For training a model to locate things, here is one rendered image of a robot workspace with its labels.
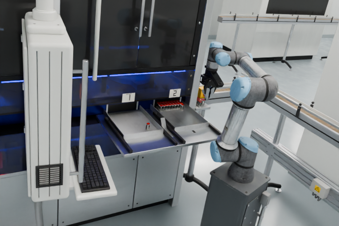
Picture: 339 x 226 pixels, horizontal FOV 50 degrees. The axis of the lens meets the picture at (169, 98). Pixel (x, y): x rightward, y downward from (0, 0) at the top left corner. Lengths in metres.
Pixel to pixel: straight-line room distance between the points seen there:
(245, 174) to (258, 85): 0.58
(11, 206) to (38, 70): 1.21
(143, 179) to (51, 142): 1.23
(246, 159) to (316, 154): 1.65
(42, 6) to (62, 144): 0.58
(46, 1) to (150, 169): 1.52
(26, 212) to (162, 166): 0.97
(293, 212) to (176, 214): 1.02
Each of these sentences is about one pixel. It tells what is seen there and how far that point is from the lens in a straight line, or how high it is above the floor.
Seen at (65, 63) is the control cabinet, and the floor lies 1.47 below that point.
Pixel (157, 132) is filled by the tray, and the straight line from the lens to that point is 2.20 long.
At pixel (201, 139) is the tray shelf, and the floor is 0.88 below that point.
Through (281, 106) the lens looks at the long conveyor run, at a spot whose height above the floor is 0.89.
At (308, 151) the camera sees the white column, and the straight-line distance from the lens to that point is 3.68.
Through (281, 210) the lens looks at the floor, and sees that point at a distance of 3.37.
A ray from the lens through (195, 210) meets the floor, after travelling 3.09.
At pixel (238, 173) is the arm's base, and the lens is 2.09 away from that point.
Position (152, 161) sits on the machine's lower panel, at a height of 0.49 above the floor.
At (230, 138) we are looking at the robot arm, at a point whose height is 1.08.
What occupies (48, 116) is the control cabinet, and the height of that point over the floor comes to 1.24.
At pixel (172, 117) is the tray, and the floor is 0.88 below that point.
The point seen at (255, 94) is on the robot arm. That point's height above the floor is 1.37.
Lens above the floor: 1.97
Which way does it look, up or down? 24 degrees down
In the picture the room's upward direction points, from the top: 8 degrees clockwise
